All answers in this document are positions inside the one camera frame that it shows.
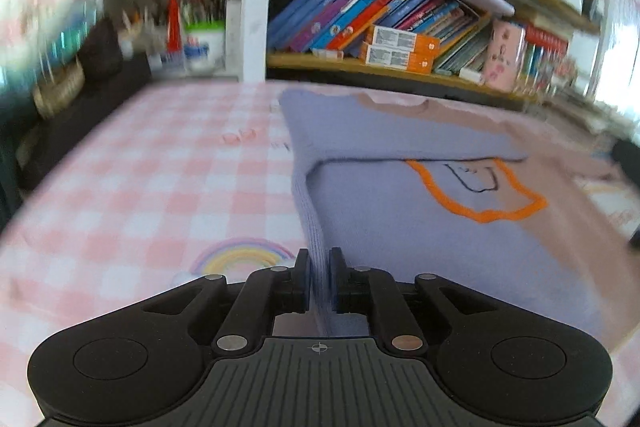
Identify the pink checked tablecloth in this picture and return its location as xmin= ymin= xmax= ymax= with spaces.
xmin=0 ymin=81 xmax=640 ymax=427

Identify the bunch of pencils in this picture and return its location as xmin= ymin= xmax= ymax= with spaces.
xmin=122 ymin=0 xmax=231 ymax=28

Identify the white jar with green lid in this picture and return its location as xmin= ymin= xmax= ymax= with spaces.
xmin=184 ymin=21 xmax=227 ymax=72

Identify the woven basket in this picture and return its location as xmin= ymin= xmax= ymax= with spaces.
xmin=31 ymin=57 xmax=87 ymax=120

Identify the pink patterned cylinder tin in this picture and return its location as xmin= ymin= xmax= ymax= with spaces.
xmin=482 ymin=19 xmax=527 ymax=92

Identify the row of leaning children's books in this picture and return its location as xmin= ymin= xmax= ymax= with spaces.
xmin=267 ymin=0 xmax=493 ymax=75

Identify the purple and pink sweater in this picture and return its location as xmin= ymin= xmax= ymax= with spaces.
xmin=277 ymin=88 xmax=636 ymax=345

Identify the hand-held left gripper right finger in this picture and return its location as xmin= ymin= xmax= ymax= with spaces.
xmin=329 ymin=247 xmax=526 ymax=354

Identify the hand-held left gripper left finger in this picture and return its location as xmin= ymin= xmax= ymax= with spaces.
xmin=115 ymin=248 xmax=312 ymax=354

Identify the black box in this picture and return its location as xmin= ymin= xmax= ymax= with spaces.
xmin=20 ymin=54 xmax=151 ymax=188

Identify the wooden bookshelf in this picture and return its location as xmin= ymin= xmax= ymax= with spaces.
xmin=242 ymin=0 xmax=616 ymax=108

